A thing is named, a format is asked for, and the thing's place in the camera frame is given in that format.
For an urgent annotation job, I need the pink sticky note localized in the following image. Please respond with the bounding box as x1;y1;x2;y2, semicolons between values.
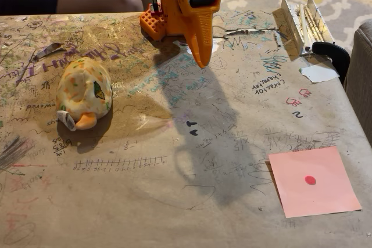
267;145;363;219

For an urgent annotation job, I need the black clamp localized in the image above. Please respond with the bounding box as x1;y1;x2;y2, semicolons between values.
312;41;351;85

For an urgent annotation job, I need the spotted plush egg toy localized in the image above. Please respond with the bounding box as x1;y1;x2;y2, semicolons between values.
55;56;113;132

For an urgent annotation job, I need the white paper scrap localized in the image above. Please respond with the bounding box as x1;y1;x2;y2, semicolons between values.
299;63;341;84

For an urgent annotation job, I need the grey couch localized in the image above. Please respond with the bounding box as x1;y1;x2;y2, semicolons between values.
344;18;372;144

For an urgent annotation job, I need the torn brown paper flap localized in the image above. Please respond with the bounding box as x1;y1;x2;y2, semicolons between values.
31;42;63;62

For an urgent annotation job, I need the scribbled brown paper table cover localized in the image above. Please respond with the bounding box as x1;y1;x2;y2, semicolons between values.
0;12;372;248

